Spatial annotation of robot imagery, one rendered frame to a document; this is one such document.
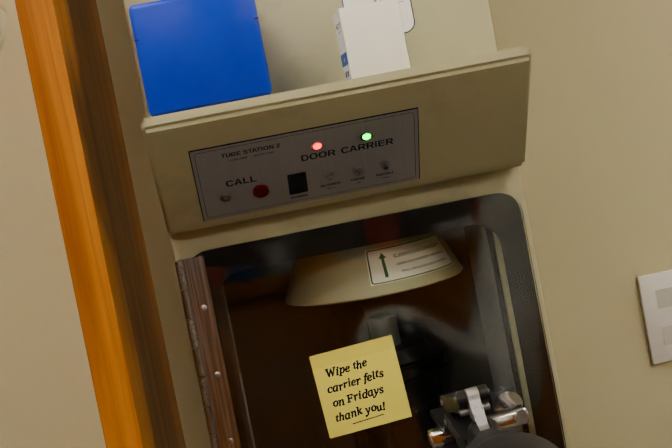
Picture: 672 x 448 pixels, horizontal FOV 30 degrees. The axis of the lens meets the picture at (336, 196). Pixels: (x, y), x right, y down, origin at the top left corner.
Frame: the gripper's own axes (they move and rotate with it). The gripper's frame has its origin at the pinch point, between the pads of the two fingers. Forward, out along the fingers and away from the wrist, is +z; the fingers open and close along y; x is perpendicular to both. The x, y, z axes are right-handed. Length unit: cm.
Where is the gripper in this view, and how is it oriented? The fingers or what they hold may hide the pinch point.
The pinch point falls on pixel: (456, 431)
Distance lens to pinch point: 110.7
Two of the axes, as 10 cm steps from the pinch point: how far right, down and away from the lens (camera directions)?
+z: -1.0, -0.3, 9.9
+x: -9.7, 2.4, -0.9
